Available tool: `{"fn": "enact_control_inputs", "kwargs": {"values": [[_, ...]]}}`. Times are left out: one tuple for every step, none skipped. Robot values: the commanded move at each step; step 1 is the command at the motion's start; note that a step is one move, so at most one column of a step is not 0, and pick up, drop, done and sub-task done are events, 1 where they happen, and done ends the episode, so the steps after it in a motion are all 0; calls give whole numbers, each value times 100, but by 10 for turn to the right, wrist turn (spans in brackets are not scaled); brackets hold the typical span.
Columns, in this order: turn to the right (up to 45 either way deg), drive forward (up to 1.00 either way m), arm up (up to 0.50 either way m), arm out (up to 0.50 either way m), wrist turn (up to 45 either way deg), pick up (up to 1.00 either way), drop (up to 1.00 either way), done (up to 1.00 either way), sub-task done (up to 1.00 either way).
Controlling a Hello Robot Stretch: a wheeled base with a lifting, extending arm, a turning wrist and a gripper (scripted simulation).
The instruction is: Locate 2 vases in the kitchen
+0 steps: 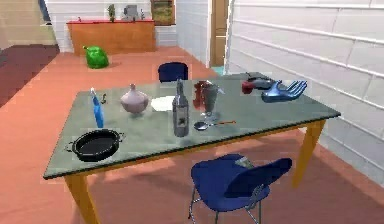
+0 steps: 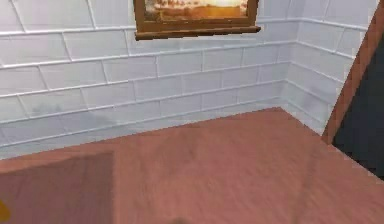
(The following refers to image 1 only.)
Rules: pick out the grey glass bottle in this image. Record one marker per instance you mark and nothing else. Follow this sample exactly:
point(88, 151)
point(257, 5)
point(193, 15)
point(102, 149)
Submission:
point(180, 116)

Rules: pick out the grey glass cup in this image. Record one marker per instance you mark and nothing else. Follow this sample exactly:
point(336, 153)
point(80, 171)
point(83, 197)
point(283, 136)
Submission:
point(210, 97)

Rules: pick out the white plate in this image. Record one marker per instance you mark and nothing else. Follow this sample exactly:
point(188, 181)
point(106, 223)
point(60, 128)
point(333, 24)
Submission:
point(162, 103)

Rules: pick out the blue chair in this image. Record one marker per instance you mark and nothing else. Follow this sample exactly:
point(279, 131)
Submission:
point(172, 71)
point(226, 186)

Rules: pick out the grey-green top wooden table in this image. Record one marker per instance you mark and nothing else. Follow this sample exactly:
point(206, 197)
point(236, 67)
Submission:
point(150, 133)

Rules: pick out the pale pink round vase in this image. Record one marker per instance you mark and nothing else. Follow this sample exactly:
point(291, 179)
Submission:
point(134, 101)

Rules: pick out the red apple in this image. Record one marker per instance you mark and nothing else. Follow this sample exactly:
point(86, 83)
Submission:
point(247, 87)

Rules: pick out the folded paper on chair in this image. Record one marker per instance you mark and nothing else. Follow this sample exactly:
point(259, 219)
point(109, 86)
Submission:
point(245, 162)

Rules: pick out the dark grey flat object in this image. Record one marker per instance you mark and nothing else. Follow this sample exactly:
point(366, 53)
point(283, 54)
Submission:
point(261, 81)

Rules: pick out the wooden room door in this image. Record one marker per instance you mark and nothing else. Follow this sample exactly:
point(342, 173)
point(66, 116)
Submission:
point(219, 31)

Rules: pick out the small dark hook object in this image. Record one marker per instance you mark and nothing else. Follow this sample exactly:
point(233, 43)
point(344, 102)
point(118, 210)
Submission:
point(104, 98)

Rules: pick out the blue spray bottle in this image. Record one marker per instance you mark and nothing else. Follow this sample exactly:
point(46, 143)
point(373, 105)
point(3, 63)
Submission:
point(98, 112)

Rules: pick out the framed picture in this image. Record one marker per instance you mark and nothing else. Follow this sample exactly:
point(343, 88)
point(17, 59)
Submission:
point(162, 12)

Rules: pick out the green bag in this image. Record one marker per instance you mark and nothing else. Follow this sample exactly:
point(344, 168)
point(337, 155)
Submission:
point(96, 57)

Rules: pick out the orange counter with red top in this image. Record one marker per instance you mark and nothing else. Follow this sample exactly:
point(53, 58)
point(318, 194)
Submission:
point(111, 36)

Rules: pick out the grey appliance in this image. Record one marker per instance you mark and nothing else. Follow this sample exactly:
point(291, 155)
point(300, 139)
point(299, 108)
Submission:
point(130, 12)

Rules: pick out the small green house plant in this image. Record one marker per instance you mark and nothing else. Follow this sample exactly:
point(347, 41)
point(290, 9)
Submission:
point(111, 12)

